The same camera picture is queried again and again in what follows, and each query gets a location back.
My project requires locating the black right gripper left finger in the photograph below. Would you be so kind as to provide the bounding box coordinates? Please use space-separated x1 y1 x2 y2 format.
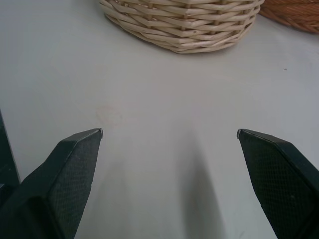
0 128 104 239

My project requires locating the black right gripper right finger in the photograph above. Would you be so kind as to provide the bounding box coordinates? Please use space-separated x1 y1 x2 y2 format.
236 128 319 239

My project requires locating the brown woven wicker basket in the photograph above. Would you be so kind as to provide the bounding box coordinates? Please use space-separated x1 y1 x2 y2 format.
258 0 319 34

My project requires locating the pale woven wicker basket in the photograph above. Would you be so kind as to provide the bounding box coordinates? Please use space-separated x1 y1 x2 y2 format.
99 0 265 54

